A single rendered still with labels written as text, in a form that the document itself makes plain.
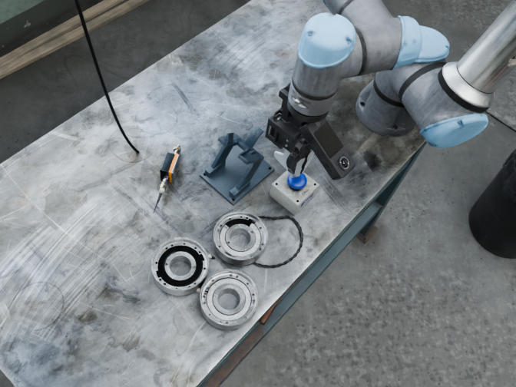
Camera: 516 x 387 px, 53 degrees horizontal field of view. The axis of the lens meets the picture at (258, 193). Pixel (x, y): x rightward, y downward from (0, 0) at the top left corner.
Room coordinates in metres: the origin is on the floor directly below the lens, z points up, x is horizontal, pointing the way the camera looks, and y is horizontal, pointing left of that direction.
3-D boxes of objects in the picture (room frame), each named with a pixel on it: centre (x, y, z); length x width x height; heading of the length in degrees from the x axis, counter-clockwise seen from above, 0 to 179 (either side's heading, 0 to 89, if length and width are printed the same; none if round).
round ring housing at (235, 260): (0.44, 0.02, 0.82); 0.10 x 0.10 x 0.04
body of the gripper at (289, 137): (0.59, -0.05, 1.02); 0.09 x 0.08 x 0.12; 58
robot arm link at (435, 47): (0.85, -0.27, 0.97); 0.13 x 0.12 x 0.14; 30
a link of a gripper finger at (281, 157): (0.57, -0.04, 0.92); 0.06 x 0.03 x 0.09; 58
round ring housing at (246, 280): (0.31, 0.01, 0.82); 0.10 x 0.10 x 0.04
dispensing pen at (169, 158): (0.54, 0.19, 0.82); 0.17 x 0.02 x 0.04; 177
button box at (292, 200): (0.58, -0.07, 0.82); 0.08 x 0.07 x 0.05; 148
